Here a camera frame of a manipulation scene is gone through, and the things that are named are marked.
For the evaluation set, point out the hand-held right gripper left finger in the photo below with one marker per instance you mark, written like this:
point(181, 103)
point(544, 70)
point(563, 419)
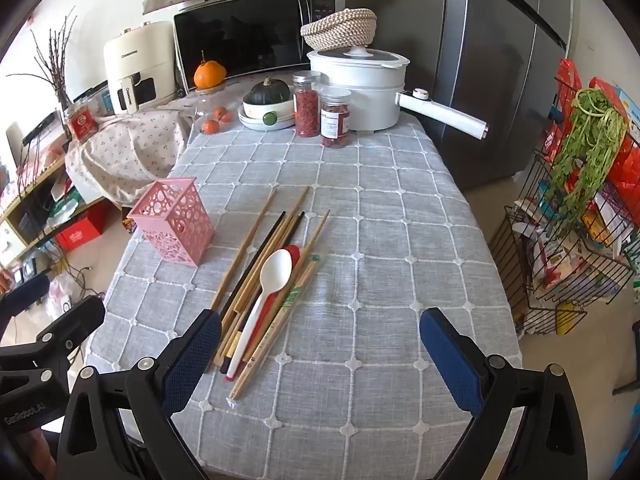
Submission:
point(192, 360)

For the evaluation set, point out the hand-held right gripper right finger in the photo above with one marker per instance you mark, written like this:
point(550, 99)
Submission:
point(450, 360)

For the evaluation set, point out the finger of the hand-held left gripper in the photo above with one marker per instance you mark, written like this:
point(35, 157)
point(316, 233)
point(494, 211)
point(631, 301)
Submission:
point(80, 317)
point(27, 292)

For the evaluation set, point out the wooden chopstick pair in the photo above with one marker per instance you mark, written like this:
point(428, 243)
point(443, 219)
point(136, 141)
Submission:
point(295, 294)

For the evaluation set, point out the white plastic spoon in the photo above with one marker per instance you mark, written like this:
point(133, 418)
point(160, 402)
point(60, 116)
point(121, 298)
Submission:
point(275, 270)

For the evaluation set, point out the pink perforated utensil holder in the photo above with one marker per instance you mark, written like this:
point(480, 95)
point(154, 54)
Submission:
point(170, 225)

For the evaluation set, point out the red plastic spoon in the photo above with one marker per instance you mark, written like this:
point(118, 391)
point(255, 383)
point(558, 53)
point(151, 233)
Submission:
point(296, 252)

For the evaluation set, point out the red cardboard box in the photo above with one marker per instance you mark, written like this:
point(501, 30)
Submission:
point(82, 232)

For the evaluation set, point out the wooden shelf unit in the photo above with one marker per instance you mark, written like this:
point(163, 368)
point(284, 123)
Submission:
point(30, 187)

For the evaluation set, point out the grey checked tablecloth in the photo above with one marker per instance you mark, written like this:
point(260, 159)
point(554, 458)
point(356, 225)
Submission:
point(375, 260)

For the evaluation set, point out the cream floral cloth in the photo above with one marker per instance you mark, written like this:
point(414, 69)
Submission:
point(125, 150)

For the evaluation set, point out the small red tin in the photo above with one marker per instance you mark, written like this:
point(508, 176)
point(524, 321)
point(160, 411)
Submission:
point(82, 124)

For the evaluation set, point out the small tangerine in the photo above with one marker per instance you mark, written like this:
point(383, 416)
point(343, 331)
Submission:
point(211, 126)
point(222, 113)

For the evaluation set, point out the bare decorative branches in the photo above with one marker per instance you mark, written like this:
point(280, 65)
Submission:
point(55, 60)

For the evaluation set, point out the clear glass jar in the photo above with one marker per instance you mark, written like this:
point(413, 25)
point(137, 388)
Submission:
point(202, 110)

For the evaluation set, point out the green lime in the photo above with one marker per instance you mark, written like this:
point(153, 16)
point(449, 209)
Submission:
point(269, 118)

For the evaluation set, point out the white plate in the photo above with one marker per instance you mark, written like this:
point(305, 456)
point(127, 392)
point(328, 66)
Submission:
point(287, 122)

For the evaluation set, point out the white flower-print bowl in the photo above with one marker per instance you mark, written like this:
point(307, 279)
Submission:
point(252, 109)

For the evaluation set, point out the red plastic bag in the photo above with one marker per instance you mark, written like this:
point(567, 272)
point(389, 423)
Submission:
point(567, 80)
point(625, 165)

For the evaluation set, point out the white air fryer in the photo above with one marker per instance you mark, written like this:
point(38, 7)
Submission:
point(140, 55)

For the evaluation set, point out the labelled jar of dried fruit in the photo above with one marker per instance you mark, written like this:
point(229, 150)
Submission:
point(335, 122)

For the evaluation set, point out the bunch of green vegetables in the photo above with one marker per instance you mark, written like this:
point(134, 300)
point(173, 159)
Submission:
point(590, 125)

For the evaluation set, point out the jar of red goji berries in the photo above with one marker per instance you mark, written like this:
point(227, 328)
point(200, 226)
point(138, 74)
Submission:
point(306, 110)

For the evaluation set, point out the small orange pumpkin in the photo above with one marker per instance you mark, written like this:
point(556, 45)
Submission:
point(209, 74)

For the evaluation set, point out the white electric cooking pot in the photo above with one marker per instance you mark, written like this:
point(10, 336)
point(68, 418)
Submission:
point(370, 95)

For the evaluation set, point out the dark green kabocha squash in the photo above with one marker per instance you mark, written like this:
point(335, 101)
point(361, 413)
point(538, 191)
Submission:
point(270, 92)

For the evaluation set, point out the grey refrigerator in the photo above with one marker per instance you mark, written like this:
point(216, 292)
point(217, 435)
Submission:
point(490, 60)

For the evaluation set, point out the silver microwave oven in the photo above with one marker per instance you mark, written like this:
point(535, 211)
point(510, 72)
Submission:
point(240, 35)

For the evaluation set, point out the woven straw basket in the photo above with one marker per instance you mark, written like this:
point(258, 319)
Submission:
point(340, 27)

